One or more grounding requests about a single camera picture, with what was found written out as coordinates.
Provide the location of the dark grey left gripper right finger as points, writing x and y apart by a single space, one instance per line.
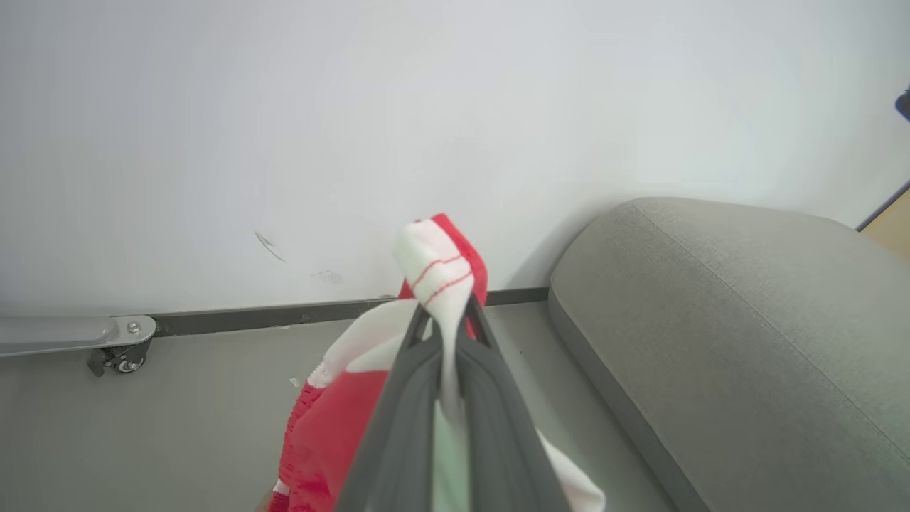
498 441

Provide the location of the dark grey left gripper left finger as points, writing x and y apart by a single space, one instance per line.
398 441

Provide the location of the red and white striped garment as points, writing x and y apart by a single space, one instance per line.
334 427

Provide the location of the black baseboard strip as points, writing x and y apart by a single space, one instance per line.
249 318

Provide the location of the grey fabric sofa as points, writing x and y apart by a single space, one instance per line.
746 341

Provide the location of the small grey caster wheel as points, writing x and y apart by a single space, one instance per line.
128 364

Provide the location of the grey metal partition foot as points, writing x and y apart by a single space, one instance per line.
57 334

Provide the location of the small black device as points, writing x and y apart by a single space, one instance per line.
904 104

